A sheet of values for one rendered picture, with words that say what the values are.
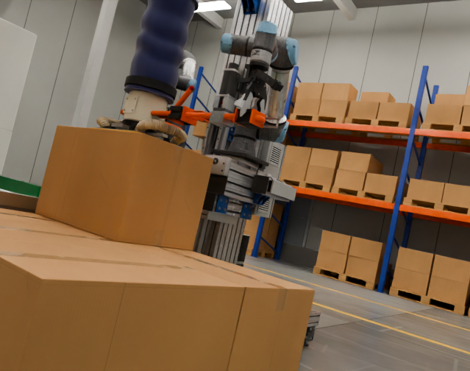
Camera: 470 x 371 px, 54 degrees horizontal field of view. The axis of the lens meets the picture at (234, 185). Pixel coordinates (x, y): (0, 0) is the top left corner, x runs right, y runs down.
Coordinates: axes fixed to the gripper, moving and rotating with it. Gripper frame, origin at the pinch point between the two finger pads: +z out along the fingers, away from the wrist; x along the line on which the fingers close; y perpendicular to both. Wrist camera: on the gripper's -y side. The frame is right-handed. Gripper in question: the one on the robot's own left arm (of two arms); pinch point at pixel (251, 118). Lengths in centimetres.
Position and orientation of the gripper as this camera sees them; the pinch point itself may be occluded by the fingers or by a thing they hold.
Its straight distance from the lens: 166.0
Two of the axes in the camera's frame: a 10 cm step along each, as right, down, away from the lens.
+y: -7.5, -1.3, 6.5
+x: -6.2, -1.9, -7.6
